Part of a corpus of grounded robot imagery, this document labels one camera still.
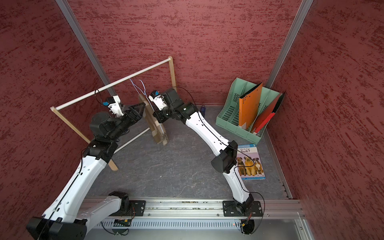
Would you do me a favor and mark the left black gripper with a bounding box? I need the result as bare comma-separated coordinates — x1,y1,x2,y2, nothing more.
107,102,146,141

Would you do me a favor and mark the light blue wire hanger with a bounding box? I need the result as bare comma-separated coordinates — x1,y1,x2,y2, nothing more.
130,78,155,111

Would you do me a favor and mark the beige plaid scarf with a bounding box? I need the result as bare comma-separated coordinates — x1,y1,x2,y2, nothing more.
139,94,169,146

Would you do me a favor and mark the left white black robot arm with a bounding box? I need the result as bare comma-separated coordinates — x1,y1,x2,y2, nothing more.
26,103,146,240

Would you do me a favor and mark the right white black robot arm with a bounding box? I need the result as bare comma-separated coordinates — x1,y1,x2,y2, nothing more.
149,88,254,216

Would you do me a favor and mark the dark blue small bottle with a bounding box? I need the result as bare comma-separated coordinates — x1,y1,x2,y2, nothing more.
200,105,206,117

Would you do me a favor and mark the green file organizer tray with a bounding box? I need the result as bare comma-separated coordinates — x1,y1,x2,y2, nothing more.
216,78,285,145

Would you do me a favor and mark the orange folder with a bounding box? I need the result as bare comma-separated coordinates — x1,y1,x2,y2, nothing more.
239,83,263,130

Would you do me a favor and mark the wooden clothes rack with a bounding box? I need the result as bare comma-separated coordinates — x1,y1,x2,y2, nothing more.
49,55,178,172

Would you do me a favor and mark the red folder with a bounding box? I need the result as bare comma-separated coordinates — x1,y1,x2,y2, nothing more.
251,93,286,135

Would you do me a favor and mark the dog picture book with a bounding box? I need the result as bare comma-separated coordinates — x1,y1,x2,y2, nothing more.
236,144,266,180

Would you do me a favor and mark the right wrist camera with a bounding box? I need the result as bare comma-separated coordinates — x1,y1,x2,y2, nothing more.
149,91,168,111

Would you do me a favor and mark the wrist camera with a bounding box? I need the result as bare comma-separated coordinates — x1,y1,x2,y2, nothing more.
149,91,168,111
102,95,124,117

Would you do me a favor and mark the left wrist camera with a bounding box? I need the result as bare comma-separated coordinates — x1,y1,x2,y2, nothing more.
102,95,124,117

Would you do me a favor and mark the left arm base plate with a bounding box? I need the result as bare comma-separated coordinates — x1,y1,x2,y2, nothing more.
116,200,147,217

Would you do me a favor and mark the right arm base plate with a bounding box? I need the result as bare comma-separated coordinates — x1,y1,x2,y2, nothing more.
222,201,263,217

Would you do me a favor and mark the left aluminium corner post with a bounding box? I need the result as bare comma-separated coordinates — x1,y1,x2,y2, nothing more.
55,0,111,85

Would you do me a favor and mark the aluminium corner post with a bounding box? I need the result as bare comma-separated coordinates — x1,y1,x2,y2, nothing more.
266,0,314,88
55,0,111,85

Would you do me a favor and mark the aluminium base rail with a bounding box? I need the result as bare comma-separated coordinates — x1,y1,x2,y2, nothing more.
79,196,305,220

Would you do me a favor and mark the right aluminium corner post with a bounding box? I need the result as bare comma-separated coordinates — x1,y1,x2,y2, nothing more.
266,0,314,88

